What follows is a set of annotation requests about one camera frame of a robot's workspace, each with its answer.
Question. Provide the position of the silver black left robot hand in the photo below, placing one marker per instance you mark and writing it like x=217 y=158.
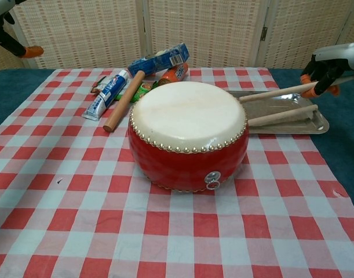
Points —
x=0 y=32

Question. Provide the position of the stainless steel tray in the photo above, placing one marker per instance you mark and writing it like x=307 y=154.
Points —
x=281 y=128

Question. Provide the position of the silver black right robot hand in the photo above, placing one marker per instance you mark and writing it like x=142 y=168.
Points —
x=339 y=55

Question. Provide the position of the red drum with white skin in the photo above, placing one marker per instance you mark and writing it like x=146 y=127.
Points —
x=188 y=116

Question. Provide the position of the orange snack packet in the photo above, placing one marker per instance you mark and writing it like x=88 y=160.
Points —
x=173 y=75

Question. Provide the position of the blue cookie package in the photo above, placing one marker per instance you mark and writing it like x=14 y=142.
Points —
x=156 y=63

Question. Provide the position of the green snack packet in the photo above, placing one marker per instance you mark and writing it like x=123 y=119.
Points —
x=142 y=91

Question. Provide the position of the light wooden drumstick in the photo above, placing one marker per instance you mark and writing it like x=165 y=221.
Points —
x=275 y=91
x=281 y=116

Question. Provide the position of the white blue toothpaste tube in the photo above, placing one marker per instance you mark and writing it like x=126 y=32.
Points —
x=107 y=92

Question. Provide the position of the wooden rolling pin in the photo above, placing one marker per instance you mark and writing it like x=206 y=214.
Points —
x=121 y=104

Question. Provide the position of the red white checkered tablecloth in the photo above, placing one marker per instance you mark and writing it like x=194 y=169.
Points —
x=176 y=231

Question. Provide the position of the silver brown foil packet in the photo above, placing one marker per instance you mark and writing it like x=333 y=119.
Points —
x=100 y=86

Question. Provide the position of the black metal screen hinge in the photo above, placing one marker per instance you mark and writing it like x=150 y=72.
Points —
x=263 y=33

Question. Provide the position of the woven bamboo folding screen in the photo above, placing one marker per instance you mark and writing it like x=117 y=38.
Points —
x=78 y=29

